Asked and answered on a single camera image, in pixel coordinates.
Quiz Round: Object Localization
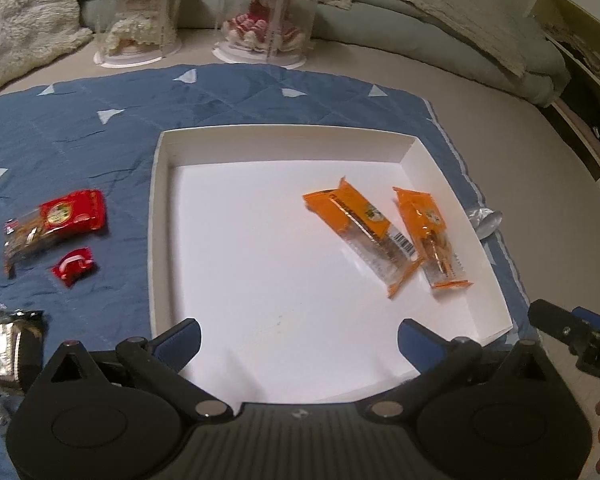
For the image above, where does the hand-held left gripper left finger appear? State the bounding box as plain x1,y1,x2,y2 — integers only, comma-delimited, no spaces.
27,317,233,420

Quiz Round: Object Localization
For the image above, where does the wooden shelf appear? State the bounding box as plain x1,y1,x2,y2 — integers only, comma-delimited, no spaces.
527,0,600,193

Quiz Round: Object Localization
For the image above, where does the clear cylindrical display case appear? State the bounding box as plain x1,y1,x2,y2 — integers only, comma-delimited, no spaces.
92,0,186,68
212,0,327,70

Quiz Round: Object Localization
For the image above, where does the orange snack packet with barcode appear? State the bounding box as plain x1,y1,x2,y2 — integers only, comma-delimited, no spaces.
302,176,426,300

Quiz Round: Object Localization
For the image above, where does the blue quilted mat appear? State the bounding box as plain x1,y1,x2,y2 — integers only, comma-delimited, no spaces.
0,64,538,480

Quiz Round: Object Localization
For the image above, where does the fluffy cream pillow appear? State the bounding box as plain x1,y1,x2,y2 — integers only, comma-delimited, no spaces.
0,0,95,98

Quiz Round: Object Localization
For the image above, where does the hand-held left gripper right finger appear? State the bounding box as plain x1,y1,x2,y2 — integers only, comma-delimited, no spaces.
366,318,561,418

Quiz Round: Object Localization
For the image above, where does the red nut snack packet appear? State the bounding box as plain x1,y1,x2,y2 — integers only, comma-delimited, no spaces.
3,189,107,278

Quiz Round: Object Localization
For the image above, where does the grey-green duvet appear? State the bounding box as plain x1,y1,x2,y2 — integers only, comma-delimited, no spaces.
80,0,571,108

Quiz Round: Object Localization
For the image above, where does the small red candy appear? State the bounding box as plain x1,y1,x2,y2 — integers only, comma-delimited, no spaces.
50,246,100,288

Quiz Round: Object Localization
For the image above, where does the red doll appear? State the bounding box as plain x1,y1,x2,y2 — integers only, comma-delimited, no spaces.
223,0,306,53

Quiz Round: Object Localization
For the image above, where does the white doll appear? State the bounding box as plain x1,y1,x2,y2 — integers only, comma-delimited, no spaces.
105,0,166,58

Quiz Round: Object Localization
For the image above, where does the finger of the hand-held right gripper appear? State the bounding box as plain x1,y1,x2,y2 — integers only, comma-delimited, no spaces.
571,306,600,335
527,299,588,357

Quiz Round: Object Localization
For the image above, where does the black and silver packet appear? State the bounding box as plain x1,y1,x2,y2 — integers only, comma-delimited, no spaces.
0,309,46,381

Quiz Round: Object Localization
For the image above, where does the crumpled silver wrapper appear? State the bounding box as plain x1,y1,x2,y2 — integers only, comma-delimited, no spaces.
467,206,504,240

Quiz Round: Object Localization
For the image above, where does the white cardboard tray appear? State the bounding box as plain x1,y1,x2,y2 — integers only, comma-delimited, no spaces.
147,124,514,403

